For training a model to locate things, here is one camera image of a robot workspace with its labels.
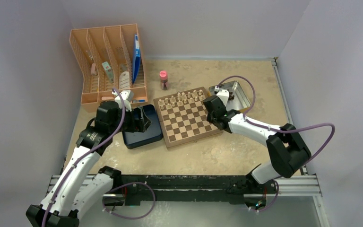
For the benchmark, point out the blue folder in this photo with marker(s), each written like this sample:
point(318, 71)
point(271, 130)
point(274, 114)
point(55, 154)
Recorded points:
point(136, 58)

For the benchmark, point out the wooden chess board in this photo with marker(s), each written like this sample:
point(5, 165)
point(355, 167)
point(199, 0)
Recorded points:
point(180, 127)

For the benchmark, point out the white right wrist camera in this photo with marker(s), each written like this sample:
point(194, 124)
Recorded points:
point(223, 94)

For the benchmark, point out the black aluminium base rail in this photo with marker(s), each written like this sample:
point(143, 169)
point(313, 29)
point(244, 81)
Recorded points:
point(234, 189)

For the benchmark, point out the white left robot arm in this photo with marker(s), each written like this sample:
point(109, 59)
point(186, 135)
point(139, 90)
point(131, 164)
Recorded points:
point(66, 203)

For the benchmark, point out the dark blue tin lid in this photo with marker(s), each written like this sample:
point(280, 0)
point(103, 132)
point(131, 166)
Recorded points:
point(152, 134)

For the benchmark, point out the pink small item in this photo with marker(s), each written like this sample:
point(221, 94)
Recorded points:
point(93, 69)

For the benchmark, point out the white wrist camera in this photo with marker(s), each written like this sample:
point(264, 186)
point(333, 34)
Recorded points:
point(124, 99)
point(223, 94)

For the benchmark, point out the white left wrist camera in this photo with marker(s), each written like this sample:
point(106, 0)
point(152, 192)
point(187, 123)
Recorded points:
point(124, 99)

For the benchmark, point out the pink capped small bottle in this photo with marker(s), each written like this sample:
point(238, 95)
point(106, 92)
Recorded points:
point(163, 75)

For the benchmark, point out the row of white chess pieces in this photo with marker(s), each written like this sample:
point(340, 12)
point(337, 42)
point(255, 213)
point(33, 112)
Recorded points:
point(191, 99)

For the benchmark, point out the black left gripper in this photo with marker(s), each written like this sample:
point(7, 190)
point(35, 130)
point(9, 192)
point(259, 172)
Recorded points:
point(140, 124)

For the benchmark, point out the orange plastic file organizer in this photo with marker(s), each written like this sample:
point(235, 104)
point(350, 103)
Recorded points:
point(110, 56)

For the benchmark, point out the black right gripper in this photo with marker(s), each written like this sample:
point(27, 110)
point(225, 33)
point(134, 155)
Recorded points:
point(209, 118)

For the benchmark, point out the white striped card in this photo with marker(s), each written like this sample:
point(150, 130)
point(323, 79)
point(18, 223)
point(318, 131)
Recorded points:
point(124, 80)

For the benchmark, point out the silver metal tin tray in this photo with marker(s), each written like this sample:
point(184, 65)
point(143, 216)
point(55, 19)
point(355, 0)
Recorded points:
point(241, 101)

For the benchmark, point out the teal white small box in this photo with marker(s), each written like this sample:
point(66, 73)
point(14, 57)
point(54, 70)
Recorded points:
point(108, 71)

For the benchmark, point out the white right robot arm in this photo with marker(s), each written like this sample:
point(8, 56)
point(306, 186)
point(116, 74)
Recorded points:
point(287, 151)

